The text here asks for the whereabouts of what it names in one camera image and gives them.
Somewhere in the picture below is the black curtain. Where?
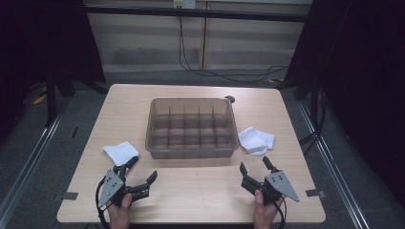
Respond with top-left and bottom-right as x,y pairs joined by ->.
0,0 -> 107,146
284,0 -> 405,209

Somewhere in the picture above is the black cable bundle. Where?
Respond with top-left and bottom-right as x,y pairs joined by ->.
298,88 -> 330,157

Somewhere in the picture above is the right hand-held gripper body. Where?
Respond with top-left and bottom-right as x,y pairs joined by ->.
261,171 -> 301,206

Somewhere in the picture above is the person's right hand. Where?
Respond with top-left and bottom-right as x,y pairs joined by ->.
253,189 -> 285,229

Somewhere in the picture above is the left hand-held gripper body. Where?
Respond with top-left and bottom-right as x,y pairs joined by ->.
96,165 -> 130,210

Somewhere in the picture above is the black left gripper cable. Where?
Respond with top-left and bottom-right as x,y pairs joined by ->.
95,177 -> 111,229

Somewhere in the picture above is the long black wall cable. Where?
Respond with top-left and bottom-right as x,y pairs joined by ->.
178,15 -> 289,85

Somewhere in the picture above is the person's left hand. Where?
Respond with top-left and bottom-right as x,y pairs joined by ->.
106,193 -> 134,229

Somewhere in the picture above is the black metal stand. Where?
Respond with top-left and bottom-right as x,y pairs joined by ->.
275,74 -> 322,129
43,67 -> 110,129

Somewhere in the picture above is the white wall socket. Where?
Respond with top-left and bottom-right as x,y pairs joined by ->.
172,0 -> 197,10

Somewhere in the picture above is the black horizontal metal bar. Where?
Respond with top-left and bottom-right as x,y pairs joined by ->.
83,5 -> 309,24

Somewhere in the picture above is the grey tape strip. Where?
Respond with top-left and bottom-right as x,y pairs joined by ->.
52,191 -> 79,201
305,188 -> 327,198

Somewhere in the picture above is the metal floor rail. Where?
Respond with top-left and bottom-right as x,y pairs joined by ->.
297,100 -> 371,229
0,96 -> 71,221

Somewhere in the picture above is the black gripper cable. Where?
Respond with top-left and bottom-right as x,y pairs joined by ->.
272,198 -> 288,229
95,177 -> 111,229

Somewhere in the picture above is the white sock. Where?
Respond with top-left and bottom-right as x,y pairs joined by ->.
237,125 -> 276,157
101,140 -> 140,167

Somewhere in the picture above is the translucent brown divided storage box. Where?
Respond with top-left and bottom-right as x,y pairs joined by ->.
144,97 -> 241,160

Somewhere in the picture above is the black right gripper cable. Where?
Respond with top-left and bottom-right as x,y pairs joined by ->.
272,198 -> 288,229

